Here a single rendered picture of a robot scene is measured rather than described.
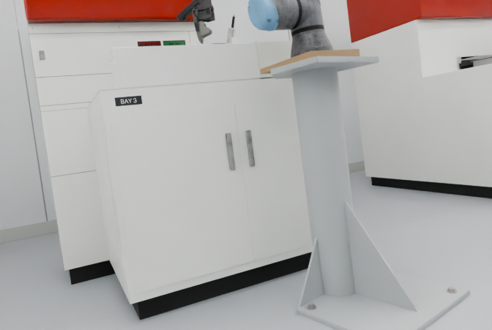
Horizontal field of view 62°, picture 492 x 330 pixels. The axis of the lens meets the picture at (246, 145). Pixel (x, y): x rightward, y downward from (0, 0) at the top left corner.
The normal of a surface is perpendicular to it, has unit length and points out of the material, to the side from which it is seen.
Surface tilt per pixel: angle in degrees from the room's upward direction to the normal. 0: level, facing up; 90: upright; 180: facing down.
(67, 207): 90
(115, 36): 90
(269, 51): 90
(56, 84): 90
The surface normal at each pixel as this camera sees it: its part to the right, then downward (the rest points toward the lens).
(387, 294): -0.78, 0.13
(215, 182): 0.42, -0.01
